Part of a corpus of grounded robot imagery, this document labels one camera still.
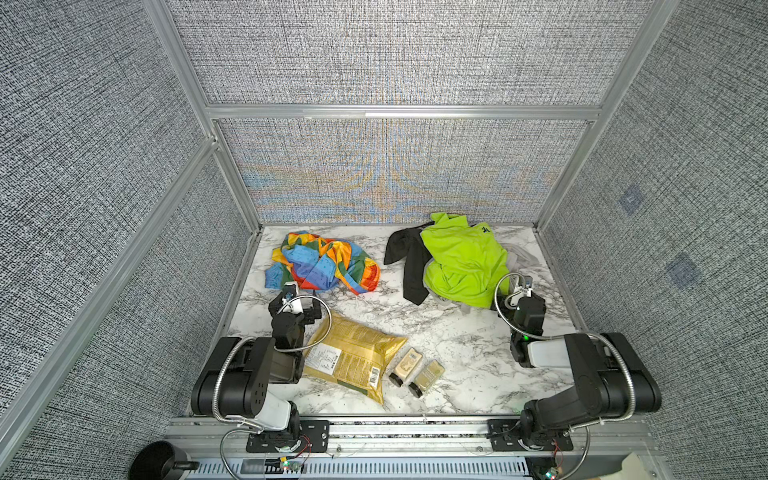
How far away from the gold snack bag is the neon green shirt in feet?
0.78

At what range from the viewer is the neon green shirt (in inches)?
37.3

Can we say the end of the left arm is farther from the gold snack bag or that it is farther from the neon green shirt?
the neon green shirt

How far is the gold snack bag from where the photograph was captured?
2.56 ft
